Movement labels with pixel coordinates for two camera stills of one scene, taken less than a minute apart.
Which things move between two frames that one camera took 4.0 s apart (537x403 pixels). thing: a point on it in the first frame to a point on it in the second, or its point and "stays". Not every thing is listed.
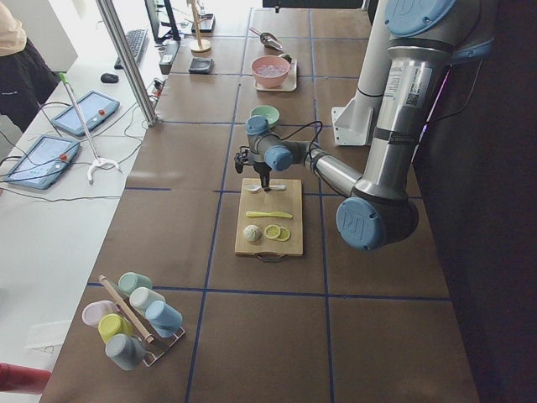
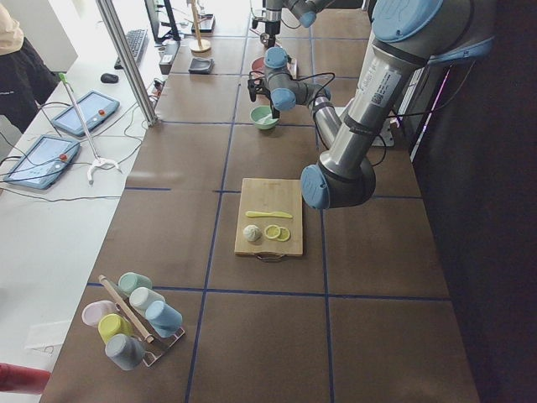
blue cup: [165, 319] stays
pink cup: [95, 311] stays
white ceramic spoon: [258, 187] to [267, 120]
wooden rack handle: [148, 337] stays
